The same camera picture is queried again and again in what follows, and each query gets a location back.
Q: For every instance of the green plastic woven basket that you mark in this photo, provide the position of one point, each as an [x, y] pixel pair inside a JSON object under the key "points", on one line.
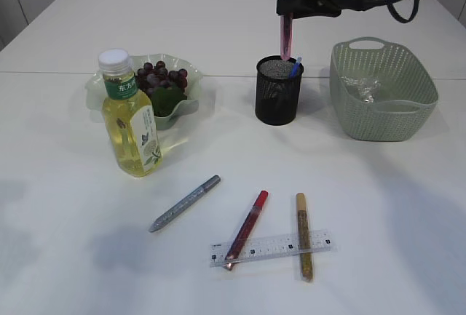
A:
{"points": [[408, 94]]}

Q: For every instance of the pale green ruffled plate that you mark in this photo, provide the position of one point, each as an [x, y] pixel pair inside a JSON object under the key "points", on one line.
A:
{"points": [[193, 89]]}

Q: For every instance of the gold glitter pen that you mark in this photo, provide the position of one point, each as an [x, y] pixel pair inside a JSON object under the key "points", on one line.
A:
{"points": [[304, 238]]}

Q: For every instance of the silver glitter pen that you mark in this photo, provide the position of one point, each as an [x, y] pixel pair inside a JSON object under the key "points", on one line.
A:
{"points": [[185, 203]]}

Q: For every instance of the black mesh pen holder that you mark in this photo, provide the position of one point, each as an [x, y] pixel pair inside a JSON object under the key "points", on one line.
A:
{"points": [[277, 90]]}

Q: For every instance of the purple artificial grape bunch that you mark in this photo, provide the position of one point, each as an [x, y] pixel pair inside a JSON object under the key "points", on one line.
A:
{"points": [[164, 82]]}

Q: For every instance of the blue capped scissors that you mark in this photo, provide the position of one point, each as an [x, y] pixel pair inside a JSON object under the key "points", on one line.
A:
{"points": [[295, 67]]}

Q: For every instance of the pink capped scissors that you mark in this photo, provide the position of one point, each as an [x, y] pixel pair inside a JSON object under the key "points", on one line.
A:
{"points": [[286, 36]]}

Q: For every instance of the red glitter pen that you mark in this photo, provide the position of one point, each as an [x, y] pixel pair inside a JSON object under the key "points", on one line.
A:
{"points": [[245, 230]]}

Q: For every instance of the clear plastic sheet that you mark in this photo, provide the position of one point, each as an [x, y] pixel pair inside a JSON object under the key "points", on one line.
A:
{"points": [[365, 89]]}

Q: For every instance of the clear plastic ruler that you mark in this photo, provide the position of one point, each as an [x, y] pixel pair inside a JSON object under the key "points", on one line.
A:
{"points": [[270, 247]]}

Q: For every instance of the green tea plastic bottle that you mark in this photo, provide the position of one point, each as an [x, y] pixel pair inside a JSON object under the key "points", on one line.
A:
{"points": [[128, 115]]}

